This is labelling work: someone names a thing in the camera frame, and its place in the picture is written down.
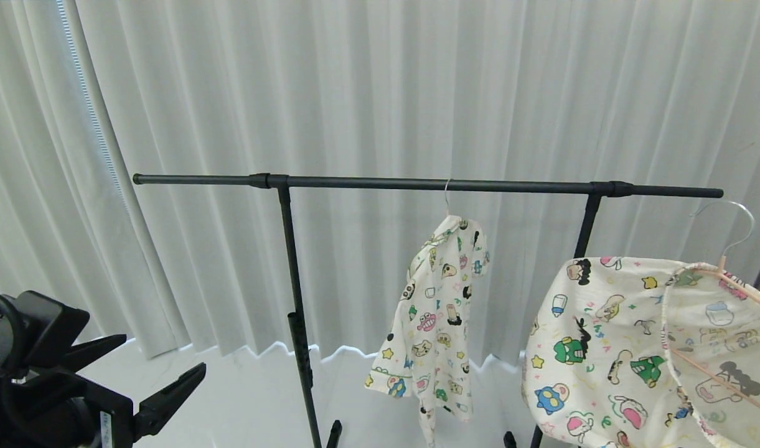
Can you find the pink clothes hanger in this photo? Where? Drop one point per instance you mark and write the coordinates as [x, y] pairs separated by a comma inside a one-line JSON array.
[[744, 214], [447, 196]]

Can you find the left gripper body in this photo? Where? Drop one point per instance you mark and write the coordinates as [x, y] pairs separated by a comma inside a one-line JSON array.
[[62, 410]]

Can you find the cream printed garment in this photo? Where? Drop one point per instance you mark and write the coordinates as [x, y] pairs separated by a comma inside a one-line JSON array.
[[436, 323], [616, 348]]

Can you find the white curtain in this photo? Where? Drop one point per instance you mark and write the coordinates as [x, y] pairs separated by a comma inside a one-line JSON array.
[[380, 81]]

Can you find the black clothes rack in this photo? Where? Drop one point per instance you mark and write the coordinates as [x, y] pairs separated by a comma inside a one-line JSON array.
[[386, 183]]

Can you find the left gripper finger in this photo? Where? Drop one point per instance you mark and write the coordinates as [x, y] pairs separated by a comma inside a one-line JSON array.
[[96, 351], [168, 398]]

